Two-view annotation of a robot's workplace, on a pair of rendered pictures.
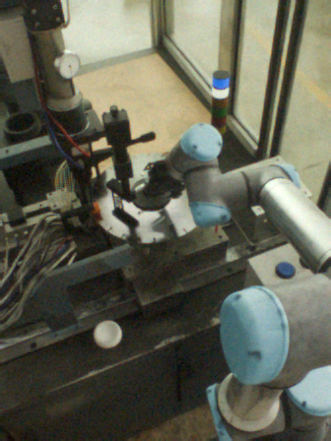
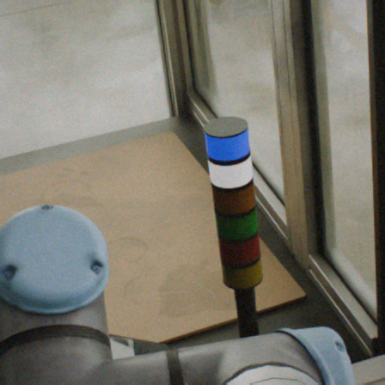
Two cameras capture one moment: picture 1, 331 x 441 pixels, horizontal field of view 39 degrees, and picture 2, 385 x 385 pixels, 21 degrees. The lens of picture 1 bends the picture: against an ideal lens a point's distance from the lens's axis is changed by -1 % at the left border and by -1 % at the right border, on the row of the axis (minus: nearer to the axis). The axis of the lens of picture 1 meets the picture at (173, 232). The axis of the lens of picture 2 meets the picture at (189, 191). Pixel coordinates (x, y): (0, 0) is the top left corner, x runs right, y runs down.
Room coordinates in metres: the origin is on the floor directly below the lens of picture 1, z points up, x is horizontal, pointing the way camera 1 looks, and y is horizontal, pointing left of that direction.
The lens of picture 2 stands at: (0.17, -0.24, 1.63)
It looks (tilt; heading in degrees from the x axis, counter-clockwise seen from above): 30 degrees down; 9
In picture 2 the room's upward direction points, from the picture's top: 8 degrees counter-clockwise
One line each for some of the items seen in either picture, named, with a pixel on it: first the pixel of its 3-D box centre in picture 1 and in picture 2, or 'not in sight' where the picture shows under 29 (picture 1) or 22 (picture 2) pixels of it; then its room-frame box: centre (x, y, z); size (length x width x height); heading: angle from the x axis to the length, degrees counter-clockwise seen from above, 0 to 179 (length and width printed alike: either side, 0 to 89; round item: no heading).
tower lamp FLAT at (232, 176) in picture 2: (220, 89); (230, 166); (1.11, -0.14, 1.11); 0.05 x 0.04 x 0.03; 21
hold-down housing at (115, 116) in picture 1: (119, 144); not in sight; (0.83, 0.11, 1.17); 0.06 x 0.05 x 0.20; 102
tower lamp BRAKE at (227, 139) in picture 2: (221, 79); (227, 139); (1.11, -0.14, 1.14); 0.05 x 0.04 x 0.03; 21
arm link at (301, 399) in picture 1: (304, 393); not in sight; (0.34, -0.25, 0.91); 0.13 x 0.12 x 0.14; 101
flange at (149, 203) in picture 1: (151, 190); not in sight; (0.88, 0.06, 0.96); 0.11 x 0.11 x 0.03
